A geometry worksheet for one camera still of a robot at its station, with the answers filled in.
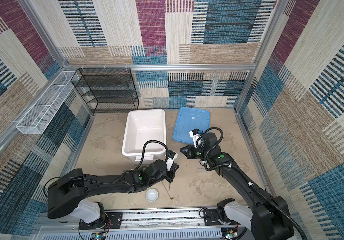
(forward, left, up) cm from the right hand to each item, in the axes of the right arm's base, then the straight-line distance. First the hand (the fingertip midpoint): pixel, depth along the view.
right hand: (181, 152), depth 79 cm
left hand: (-5, +2, -4) cm, 7 cm away
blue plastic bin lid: (+36, -8, -16) cm, 41 cm away
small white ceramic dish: (-17, +17, -14) cm, 28 cm away
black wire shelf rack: (+51, +50, +3) cm, 71 cm away
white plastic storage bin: (+28, +26, -12) cm, 40 cm away
